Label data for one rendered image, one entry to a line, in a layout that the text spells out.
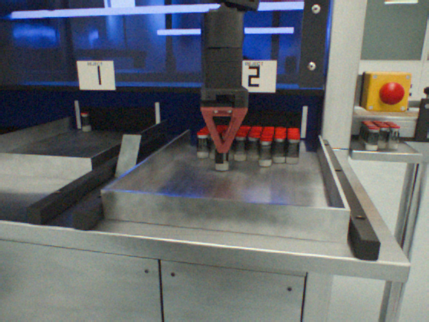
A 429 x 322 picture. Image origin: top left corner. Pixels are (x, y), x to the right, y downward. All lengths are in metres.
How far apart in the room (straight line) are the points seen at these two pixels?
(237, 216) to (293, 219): 0.06
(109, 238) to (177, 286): 0.55
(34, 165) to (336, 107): 0.54
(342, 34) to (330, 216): 0.42
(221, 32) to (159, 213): 0.26
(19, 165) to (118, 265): 0.44
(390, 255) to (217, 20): 0.35
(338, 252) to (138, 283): 0.68
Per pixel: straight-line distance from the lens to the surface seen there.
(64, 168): 0.55
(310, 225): 0.35
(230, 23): 0.49
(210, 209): 0.35
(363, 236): 0.33
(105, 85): 0.78
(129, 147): 0.54
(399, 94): 0.68
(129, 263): 0.92
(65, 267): 1.03
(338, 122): 0.70
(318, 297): 0.87
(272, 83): 0.68
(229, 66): 0.49
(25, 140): 0.81
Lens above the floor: 1.05
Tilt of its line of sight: 17 degrees down
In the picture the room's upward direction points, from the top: straight up
